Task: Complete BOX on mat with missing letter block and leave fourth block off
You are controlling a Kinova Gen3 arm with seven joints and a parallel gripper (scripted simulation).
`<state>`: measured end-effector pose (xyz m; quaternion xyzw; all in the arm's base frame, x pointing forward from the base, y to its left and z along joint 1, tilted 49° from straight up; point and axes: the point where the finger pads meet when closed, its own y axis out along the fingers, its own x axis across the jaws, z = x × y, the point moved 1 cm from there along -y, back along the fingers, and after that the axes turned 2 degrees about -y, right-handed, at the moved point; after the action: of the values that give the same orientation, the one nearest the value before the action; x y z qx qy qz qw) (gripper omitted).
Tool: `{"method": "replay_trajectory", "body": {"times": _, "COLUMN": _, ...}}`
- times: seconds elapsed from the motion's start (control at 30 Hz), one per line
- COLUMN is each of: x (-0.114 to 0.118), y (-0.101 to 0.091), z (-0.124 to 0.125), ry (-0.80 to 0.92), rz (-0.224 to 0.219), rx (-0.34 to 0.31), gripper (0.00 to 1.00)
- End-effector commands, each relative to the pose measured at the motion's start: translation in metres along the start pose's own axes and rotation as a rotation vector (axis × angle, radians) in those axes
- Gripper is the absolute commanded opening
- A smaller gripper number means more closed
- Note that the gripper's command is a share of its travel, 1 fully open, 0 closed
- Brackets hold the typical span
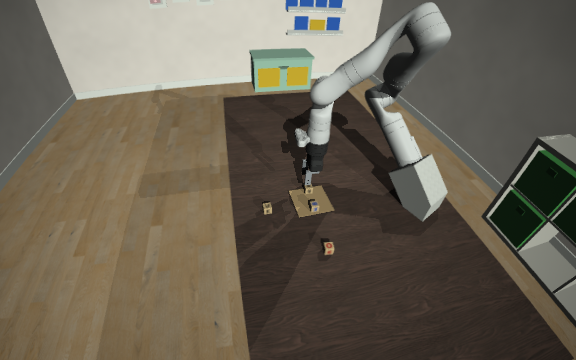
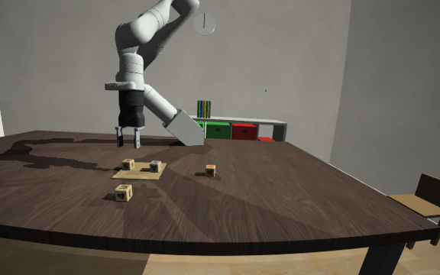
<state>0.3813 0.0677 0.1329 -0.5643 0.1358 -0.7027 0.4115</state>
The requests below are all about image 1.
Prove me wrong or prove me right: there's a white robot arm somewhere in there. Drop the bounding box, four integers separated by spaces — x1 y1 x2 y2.
308 2 451 168

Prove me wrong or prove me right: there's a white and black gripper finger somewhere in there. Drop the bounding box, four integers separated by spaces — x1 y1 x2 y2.
304 170 319 185
301 159 308 175

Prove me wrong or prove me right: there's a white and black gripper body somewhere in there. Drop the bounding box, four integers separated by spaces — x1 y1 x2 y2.
294 125 330 172

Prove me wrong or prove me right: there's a tan flat mat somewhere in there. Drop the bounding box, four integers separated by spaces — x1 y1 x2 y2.
289 185 334 217

